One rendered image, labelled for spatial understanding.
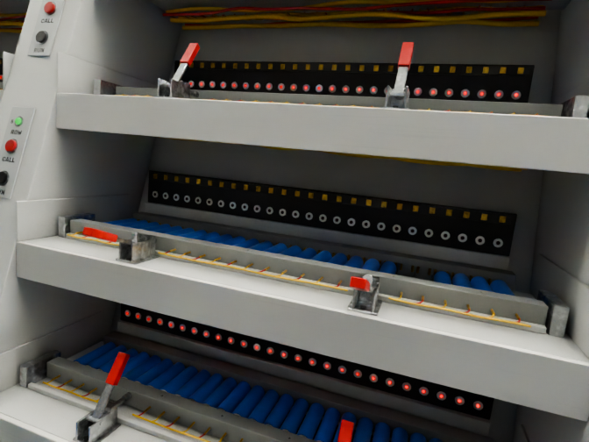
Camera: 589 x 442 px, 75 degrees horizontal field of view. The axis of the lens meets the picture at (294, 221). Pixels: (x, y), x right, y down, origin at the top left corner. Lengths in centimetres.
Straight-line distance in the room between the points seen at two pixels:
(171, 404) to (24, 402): 18
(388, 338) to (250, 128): 25
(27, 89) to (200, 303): 38
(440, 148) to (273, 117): 17
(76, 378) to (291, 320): 33
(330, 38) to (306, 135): 31
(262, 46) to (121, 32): 22
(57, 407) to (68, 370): 5
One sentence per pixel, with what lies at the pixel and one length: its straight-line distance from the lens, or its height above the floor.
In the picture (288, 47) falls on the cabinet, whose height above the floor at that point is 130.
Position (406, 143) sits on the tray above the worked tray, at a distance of 39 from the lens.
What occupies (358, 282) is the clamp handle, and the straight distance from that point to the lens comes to 30.
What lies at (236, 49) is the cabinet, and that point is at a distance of 74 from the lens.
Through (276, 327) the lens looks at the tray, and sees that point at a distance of 38.
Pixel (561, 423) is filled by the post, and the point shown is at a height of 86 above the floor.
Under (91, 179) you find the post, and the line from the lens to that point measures 64.
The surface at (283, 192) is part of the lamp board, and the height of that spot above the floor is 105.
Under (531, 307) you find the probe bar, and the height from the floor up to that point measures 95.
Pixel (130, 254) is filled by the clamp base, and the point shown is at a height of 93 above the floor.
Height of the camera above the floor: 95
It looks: 7 degrees up
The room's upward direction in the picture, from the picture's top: 11 degrees clockwise
